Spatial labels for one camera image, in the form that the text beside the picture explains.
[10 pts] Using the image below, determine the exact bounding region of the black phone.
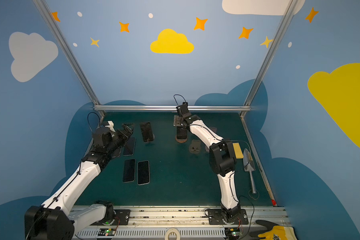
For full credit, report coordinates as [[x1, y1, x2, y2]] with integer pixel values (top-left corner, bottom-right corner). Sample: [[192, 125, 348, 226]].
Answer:
[[140, 122, 155, 143], [176, 127, 188, 140]]

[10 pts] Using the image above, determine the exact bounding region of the light blue phone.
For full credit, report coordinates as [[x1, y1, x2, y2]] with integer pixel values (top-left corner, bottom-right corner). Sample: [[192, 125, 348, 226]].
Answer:
[[123, 137, 136, 156]]

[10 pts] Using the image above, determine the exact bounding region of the blue-edged phone back row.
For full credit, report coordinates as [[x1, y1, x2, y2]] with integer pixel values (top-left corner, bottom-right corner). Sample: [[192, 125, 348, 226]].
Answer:
[[123, 159, 136, 183]]

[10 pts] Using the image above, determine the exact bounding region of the silver phone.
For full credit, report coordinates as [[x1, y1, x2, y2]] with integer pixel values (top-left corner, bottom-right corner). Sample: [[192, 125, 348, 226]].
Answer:
[[138, 161, 151, 186]]

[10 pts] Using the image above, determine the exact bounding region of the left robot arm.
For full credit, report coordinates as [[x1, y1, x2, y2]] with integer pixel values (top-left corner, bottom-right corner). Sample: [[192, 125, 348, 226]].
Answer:
[[25, 121, 135, 240]]

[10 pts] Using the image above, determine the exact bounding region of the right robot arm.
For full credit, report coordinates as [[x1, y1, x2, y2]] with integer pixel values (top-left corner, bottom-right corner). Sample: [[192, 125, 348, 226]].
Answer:
[[174, 102, 241, 224]]

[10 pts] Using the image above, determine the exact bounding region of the wooden round phone stand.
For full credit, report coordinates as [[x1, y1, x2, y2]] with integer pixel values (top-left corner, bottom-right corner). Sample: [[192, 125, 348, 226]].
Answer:
[[175, 135, 188, 144]]

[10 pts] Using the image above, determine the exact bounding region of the yellow sponge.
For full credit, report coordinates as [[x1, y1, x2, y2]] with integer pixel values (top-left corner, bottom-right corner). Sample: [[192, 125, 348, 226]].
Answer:
[[233, 143, 244, 159]]

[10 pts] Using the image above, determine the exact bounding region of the silver trowel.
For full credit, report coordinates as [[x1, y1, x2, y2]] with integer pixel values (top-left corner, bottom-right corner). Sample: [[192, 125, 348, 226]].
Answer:
[[243, 149, 257, 195]]

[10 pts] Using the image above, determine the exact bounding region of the left controller board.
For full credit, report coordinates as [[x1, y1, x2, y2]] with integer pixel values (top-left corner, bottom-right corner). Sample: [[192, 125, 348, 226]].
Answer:
[[98, 228, 117, 237]]

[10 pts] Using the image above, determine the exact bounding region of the controller board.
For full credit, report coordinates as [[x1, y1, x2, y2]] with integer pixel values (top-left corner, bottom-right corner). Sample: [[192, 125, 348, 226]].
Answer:
[[98, 228, 117, 237], [224, 228, 243, 240]]

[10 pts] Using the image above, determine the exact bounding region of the white tape roll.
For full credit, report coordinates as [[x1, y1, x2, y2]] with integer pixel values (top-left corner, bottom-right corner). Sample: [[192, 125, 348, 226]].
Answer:
[[165, 228, 181, 240]]

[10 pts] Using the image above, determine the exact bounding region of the right controller board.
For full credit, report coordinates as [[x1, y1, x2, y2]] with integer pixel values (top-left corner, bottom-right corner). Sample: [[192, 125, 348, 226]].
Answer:
[[224, 228, 243, 240]]

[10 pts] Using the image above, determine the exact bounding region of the yellow black object bottom right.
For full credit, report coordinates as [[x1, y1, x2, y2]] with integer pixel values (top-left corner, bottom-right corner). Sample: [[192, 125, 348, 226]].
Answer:
[[250, 220, 297, 240]]

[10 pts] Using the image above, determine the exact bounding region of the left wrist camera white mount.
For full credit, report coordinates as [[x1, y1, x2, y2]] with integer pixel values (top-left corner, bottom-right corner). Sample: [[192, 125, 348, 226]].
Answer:
[[101, 121, 116, 133]]

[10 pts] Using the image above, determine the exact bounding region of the horizontal aluminium frame bar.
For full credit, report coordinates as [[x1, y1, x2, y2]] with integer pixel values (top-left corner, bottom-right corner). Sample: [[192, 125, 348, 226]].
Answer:
[[94, 105, 251, 112]]

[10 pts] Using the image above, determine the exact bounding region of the right aluminium frame post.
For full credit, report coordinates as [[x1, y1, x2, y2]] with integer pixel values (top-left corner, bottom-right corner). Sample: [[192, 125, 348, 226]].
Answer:
[[240, 0, 299, 120]]

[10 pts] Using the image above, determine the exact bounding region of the aluminium frame post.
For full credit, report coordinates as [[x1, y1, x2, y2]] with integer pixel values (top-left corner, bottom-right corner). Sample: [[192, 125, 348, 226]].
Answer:
[[33, 0, 101, 106], [240, 0, 299, 120]]

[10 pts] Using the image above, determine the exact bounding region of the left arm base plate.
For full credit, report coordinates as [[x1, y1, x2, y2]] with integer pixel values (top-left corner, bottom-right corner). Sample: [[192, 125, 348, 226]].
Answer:
[[92, 209, 131, 226]]

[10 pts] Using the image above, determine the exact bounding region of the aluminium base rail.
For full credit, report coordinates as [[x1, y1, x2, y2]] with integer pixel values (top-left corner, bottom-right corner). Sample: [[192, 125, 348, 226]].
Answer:
[[71, 206, 291, 240]]

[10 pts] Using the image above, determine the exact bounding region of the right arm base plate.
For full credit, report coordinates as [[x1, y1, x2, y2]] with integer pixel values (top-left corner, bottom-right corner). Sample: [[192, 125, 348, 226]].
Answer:
[[205, 209, 249, 225]]

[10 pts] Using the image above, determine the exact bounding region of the left aluminium frame post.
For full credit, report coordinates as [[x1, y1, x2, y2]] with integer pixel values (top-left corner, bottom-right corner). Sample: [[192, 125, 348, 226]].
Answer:
[[33, 0, 101, 106]]

